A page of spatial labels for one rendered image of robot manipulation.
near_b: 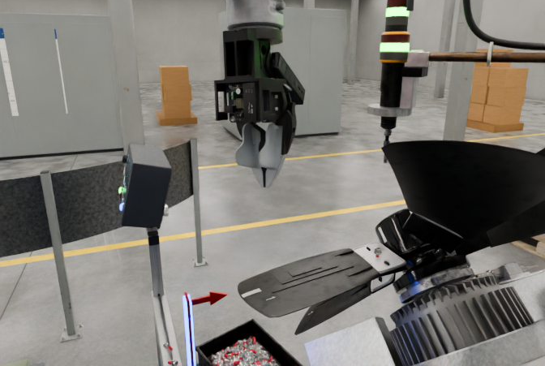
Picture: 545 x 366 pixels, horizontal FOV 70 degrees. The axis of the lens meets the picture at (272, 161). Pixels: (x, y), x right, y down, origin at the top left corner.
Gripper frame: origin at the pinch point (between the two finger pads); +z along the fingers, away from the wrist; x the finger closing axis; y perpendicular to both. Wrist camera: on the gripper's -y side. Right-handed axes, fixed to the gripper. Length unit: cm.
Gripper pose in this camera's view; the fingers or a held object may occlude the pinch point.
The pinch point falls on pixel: (268, 177)
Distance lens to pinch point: 56.5
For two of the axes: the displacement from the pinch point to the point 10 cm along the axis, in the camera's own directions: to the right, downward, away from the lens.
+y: -4.8, 1.5, -8.7
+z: 0.3, 9.9, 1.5
